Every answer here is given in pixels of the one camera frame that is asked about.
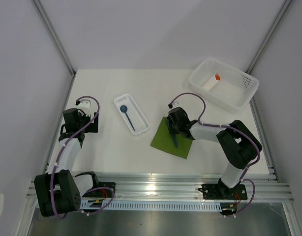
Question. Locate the large white perforated basket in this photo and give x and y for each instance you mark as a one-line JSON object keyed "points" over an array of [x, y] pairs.
{"points": [[235, 89]]}

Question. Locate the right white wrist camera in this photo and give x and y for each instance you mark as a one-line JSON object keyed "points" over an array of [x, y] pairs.
{"points": [[175, 104]]}

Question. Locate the white roll with orange cap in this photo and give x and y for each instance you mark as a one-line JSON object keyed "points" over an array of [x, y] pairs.
{"points": [[211, 82]]}

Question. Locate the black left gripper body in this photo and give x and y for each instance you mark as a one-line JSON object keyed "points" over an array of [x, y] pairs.
{"points": [[84, 120]]}

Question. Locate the left aluminium frame post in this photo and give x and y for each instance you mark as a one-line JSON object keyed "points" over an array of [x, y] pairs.
{"points": [[53, 35]]}

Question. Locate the white slotted cable duct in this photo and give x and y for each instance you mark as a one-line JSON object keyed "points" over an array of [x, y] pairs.
{"points": [[151, 206]]}

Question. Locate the white slotted cutlery tray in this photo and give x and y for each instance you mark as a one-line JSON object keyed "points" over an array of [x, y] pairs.
{"points": [[135, 114]]}

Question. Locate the dark blue plastic knife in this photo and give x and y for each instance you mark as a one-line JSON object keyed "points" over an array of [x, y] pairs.
{"points": [[174, 139]]}

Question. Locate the dark blue plastic spoon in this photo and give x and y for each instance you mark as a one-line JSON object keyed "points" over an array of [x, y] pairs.
{"points": [[124, 109]]}

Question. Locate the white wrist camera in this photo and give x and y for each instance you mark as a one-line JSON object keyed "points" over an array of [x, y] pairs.
{"points": [[175, 104], [85, 106]]}

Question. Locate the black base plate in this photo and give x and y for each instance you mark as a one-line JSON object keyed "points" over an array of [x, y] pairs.
{"points": [[101, 190], [219, 192]]}

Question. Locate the aluminium mounting rail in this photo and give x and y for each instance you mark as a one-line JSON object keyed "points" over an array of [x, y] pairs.
{"points": [[184, 188]]}

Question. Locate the dark blue plastic fork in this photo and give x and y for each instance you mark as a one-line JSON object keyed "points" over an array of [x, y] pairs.
{"points": [[171, 133]]}

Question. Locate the aluminium frame post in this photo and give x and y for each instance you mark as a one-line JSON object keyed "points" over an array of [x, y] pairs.
{"points": [[272, 31], [53, 35]]}

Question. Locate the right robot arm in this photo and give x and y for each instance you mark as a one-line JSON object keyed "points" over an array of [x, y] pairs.
{"points": [[239, 145]]}

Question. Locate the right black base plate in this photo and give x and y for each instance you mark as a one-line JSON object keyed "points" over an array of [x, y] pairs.
{"points": [[219, 192]]}

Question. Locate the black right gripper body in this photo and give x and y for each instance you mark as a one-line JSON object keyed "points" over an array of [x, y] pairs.
{"points": [[174, 128]]}

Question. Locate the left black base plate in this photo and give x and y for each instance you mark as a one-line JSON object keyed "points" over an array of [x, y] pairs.
{"points": [[101, 190]]}

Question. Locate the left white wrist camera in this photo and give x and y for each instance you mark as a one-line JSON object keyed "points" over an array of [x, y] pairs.
{"points": [[85, 106]]}

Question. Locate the right aluminium frame post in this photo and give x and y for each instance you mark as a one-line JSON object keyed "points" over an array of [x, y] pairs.
{"points": [[272, 31]]}

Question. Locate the green paper napkin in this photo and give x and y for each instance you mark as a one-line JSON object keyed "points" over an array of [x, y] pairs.
{"points": [[163, 142]]}

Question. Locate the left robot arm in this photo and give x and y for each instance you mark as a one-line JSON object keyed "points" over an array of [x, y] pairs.
{"points": [[57, 191]]}

